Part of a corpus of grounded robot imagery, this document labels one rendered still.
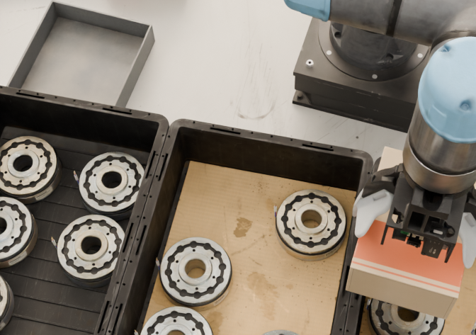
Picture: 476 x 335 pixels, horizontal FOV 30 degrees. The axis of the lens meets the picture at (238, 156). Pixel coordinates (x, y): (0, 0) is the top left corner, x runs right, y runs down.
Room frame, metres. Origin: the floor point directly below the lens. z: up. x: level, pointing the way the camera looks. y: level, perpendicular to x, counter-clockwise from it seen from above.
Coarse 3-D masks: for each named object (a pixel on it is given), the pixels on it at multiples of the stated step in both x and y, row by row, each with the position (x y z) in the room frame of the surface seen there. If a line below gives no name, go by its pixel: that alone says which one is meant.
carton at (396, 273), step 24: (384, 168) 0.47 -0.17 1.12; (384, 216) 0.41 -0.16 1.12; (360, 240) 0.38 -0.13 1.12; (360, 264) 0.36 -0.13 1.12; (384, 264) 0.35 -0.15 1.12; (408, 264) 0.35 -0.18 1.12; (432, 264) 0.35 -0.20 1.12; (456, 264) 0.35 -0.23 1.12; (360, 288) 0.35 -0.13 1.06; (384, 288) 0.34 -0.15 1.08; (408, 288) 0.33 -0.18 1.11; (432, 288) 0.32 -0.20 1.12; (456, 288) 0.32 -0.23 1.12; (432, 312) 0.31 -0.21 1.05
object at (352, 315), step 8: (376, 160) 0.58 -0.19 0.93; (376, 168) 0.57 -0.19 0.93; (352, 296) 0.38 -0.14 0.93; (360, 296) 0.38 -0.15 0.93; (352, 304) 0.37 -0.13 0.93; (360, 304) 0.37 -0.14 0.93; (352, 312) 0.36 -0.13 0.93; (352, 320) 0.35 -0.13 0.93; (344, 328) 0.35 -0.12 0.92; (352, 328) 0.34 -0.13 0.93
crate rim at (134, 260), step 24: (192, 120) 0.67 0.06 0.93; (168, 144) 0.63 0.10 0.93; (288, 144) 0.62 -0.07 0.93; (312, 144) 0.61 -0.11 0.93; (360, 192) 0.53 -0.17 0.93; (144, 216) 0.52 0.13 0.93; (144, 240) 0.49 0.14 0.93; (120, 288) 0.42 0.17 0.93; (120, 312) 0.39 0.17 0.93; (336, 312) 0.36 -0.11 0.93
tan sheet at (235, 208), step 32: (192, 192) 0.60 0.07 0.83; (224, 192) 0.60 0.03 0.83; (256, 192) 0.60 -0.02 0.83; (288, 192) 0.59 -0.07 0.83; (352, 192) 0.58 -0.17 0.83; (192, 224) 0.55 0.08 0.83; (224, 224) 0.55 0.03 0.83; (256, 224) 0.54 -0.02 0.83; (256, 256) 0.49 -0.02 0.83; (288, 256) 0.49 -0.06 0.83; (160, 288) 0.45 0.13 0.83; (256, 288) 0.44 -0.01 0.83; (288, 288) 0.44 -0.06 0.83; (320, 288) 0.43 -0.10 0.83; (224, 320) 0.40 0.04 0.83; (256, 320) 0.39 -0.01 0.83; (288, 320) 0.39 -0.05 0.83; (320, 320) 0.39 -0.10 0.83
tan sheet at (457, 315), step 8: (472, 264) 0.45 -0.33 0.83; (464, 272) 0.44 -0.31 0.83; (472, 272) 0.44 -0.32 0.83; (464, 280) 0.43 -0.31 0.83; (472, 280) 0.43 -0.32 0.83; (464, 288) 0.42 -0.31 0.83; (472, 288) 0.42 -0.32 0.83; (464, 296) 0.41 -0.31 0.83; (472, 296) 0.41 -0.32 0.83; (456, 304) 0.40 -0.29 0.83; (464, 304) 0.40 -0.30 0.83; (472, 304) 0.39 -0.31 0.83; (400, 312) 0.39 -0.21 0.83; (408, 312) 0.39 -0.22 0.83; (456, 312) 0.38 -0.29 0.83; (464, 312) 0.38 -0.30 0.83; (472, 312) 0.38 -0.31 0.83; (408, 320) 0.38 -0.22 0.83; (448, 320) 0.37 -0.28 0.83; (456, 320) 0.37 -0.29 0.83; (464, 320) 0.37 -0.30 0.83; (472, 320) 0.37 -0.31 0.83; (368, 328) 0.37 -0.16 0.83; (448, 328) 0.36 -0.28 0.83; (456, 328) 0.36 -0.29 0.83; (464, 328) 0.36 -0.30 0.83
